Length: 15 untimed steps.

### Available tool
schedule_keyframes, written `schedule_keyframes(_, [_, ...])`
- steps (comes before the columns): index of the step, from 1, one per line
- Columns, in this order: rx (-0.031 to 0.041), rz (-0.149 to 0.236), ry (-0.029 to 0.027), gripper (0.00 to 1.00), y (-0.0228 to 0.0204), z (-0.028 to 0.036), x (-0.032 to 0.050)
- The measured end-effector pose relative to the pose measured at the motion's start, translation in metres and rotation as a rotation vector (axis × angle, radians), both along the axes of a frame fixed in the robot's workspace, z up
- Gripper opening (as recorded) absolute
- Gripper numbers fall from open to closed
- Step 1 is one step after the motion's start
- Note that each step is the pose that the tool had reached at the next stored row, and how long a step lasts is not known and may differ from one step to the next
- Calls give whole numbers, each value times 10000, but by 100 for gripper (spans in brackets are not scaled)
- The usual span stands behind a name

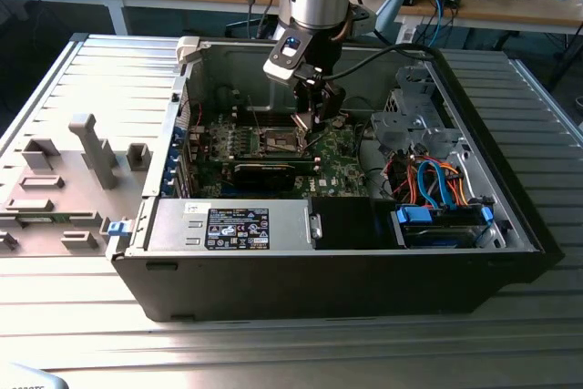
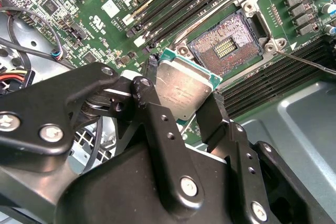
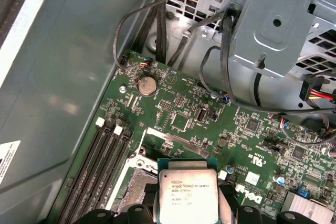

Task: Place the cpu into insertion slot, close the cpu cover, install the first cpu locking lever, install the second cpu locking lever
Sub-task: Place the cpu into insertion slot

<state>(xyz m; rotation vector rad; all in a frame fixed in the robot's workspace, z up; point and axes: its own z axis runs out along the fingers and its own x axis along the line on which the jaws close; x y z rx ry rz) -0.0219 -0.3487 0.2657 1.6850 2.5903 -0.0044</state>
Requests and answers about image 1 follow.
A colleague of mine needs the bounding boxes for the hard disk in blue carrier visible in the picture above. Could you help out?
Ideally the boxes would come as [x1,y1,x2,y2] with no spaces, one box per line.
[390,203,496,250]

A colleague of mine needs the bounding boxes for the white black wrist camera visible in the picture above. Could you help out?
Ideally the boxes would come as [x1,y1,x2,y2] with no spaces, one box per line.
[262,33,316,84]

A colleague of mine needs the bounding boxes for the CPU socket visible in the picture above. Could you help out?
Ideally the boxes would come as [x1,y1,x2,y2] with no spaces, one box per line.
[256,124,312,157]

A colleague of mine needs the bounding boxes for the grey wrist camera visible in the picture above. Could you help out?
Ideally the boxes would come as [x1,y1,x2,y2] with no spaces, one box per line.
[349,5,380,38]

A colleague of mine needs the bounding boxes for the orange wires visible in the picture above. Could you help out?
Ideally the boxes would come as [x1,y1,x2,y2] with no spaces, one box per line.
[389,156,473,208]

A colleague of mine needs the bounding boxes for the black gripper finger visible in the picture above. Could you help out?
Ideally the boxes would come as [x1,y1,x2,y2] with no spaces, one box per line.
[312,80,348,129]
[294,77,316,114]

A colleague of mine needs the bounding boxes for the blue hanging cable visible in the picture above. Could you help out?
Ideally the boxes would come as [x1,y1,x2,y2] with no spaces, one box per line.
[427,0,450,51]

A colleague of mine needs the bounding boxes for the green motherboard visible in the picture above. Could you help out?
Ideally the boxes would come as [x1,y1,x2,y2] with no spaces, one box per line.
[189,108,373,201]

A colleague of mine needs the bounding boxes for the grey parts rack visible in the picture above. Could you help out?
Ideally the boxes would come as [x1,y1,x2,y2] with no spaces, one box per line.
[0,112,152,259]

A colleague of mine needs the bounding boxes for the blue wire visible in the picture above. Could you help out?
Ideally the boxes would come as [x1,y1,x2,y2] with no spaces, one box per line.
[416,157,456,210]

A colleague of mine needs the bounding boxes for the black plastic shroud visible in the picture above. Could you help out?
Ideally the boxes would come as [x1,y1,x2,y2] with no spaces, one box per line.
[307,196,398,251]

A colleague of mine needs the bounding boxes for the black camera cable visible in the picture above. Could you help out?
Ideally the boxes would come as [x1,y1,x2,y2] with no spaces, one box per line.
[312,42,436,83]

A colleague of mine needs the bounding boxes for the silver green CPU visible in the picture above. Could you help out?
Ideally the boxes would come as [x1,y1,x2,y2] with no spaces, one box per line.
[294,108,318,131]

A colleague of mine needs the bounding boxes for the silver metal drive cage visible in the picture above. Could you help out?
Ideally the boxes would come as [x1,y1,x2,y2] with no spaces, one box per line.
[369,65,461,153]

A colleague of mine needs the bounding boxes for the grey power supply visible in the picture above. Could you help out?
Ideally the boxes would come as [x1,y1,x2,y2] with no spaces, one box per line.
[145,197,316,253]

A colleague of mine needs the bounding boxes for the RAM slot with black clips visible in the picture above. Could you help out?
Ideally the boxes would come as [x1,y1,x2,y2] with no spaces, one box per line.
[232,120,295,128]

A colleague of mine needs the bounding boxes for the black open PC case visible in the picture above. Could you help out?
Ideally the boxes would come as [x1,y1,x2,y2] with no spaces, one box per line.
[105,36,566,322]

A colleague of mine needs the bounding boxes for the beige case latch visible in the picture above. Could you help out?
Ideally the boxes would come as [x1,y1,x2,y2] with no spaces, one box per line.
[176,36,204,65]

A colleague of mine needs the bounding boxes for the black graphics card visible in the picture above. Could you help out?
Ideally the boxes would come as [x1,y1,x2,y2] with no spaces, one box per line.
[231,161,297,192]

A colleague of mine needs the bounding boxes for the wire locking lever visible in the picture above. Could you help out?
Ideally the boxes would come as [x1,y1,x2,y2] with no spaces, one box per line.
[247,94,264,135]

